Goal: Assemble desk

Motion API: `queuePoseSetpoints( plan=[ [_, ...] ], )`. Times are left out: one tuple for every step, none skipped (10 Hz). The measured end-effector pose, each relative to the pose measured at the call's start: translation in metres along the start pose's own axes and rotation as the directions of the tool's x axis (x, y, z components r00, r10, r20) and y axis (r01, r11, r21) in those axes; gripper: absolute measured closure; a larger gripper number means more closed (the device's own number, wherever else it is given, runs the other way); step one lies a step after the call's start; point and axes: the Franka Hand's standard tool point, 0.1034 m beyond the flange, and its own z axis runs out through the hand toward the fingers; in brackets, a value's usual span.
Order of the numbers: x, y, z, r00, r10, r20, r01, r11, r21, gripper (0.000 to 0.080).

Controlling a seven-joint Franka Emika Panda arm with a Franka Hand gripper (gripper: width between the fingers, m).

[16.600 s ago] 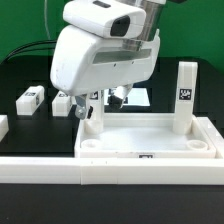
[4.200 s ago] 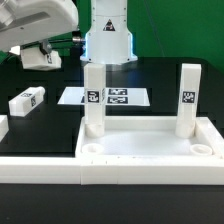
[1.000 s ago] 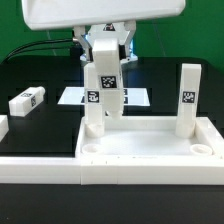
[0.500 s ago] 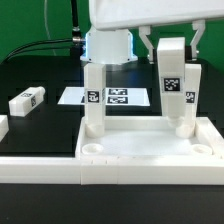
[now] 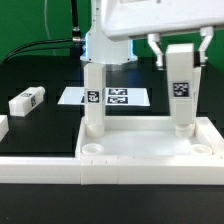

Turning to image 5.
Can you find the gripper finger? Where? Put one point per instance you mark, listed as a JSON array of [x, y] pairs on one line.
[[206, 34], [153, 42]]

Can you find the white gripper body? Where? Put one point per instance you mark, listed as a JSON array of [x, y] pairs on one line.
[[132, 19]]

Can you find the white desk top tray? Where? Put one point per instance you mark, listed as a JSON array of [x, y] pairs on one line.
[[149, 136]]

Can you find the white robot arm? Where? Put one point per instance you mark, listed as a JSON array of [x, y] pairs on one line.
[[100, 49]]

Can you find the white marker plate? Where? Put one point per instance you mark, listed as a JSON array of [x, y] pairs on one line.
[[114, 96]]

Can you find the white left fence piece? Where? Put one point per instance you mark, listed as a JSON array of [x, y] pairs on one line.
[[3, 126]]

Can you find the black vertical cable connector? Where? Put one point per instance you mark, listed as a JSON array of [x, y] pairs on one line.
[[75, 21]]

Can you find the white front fence wall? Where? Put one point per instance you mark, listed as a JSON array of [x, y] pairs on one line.
[[179, 171]]

